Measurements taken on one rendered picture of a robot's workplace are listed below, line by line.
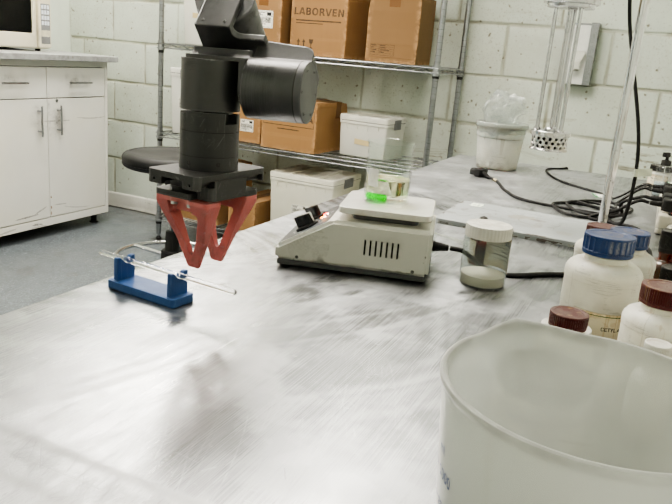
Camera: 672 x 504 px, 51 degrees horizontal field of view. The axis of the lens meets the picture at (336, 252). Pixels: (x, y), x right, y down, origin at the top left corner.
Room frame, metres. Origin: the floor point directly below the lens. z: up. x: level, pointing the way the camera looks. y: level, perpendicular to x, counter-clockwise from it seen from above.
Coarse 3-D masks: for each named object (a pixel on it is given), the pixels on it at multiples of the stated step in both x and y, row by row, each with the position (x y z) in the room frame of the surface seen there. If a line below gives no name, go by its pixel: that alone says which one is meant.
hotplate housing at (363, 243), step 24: (336, 216) 0.90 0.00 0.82; (360, 216) 0.88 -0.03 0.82; (288, 240) 0.88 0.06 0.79; (312, 240) 0.87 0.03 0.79; (336, 240) 0.86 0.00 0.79; (360, 240) 0.86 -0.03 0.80; (384, 240) 0.85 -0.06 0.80; (408, 240) 0.85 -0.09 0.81; (432, 240) 0.87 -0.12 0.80; (288, 264) 0.88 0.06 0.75; (312, 264) 0.87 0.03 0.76; (336, 264) 0.87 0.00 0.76; (360, 264) 0.86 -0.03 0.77; (384, 264) 0.85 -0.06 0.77; (408, 264) 0.85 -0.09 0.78
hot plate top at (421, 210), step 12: (360, 192) 0.97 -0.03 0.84; (348, 204) 0.88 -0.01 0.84; (360, 204) 0.89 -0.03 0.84; (408, 204) 0.92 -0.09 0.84; (420, 204) 0.92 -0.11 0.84; (432, 204) 0.93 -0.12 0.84; (372, 216) 0.86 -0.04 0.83; (384, 216) 0.86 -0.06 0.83; (396, 216) 0.86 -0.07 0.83; (408, 216) 0.86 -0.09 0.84; (420, 216) 0.85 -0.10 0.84; (432, 216) 0.86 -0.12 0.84
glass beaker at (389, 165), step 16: (368, 144) 0.92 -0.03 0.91; (384, 144) 0.89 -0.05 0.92; (400, 144) 0.94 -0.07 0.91; (416, 144) 0.92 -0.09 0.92; (368, 160) 0.91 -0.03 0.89; (384, 160) 0.89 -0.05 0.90; (400, 160) 0.89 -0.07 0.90; (368, 176) 0.90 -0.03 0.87; (384, 176) 0.89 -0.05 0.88; (400, 176) 0.89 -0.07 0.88; (368, 192) 0.90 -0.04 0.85; (384, 192) 0.89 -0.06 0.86; (400, 192) 0.89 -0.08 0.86
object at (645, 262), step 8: (624, 232) 0.74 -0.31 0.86; (632, 232) 0.74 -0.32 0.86; (640, 232) 0.75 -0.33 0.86; (648, 232) 0.75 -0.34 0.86; (640, 240) 0.73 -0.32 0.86; (648, 240) 0.74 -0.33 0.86; (640, 248) 0.73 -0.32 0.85; (640, 256) 0.73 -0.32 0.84; (648, 256) 0.73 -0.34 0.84; (640, 264) 0.72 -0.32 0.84; (648, 264) 0.72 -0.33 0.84; (648, 272) 0.72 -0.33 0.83
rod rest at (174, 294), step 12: (120, 264) 0.74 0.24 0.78; (132, 264) 0.76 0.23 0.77; (120, 276) 0.74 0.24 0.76; (132, 276) 0.76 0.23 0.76; (168, 276) 0.70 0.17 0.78; (120, 288) 0.73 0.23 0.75; (132, 288) 0.72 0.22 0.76; (144, 288) 0.72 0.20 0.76; (156, 288) 0.72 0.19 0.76; (168, 288) 0.70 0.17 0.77; (180, 288) 0.71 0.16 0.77; (156, 300) 0.70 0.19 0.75; (168, 300) 0.70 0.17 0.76; (180, 300) 0.70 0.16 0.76; (192, 300) 0.72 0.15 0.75
